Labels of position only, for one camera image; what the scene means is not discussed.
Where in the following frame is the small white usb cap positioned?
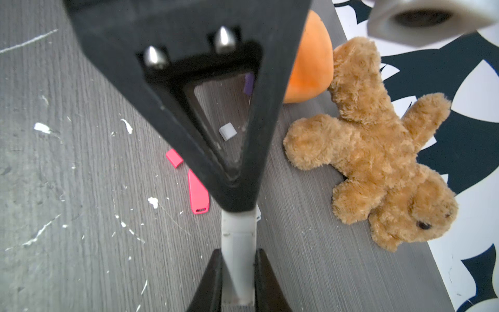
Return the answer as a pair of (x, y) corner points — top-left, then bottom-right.
(218, 122), (237, 142)

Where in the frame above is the pink usb cap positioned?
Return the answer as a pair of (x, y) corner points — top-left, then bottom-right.
(165, 148), (184, 168)

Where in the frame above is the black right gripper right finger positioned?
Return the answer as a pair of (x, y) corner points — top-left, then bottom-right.
(254, 248), (292, 312)

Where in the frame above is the purple usb drive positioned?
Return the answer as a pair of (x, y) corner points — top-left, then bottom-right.
(243, 73), (255, 96)

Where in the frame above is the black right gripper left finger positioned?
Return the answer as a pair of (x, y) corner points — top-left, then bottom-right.
(187, 249), (224, 312)

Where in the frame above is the orange plush fish toy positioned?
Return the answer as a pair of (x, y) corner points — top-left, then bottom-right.
(284, 10), (334, 104)

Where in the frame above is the white usb drive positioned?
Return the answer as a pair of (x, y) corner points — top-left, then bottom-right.
(221, 207), (261, 306)

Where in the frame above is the pink usb drive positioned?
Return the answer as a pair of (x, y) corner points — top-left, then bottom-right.
(188, 169), (210, 215)

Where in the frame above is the brown teddy bear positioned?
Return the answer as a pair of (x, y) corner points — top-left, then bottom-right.
(283, 37), (459, 252)

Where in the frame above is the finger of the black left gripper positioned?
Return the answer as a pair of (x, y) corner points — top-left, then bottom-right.
(63, 1), (311, 213)

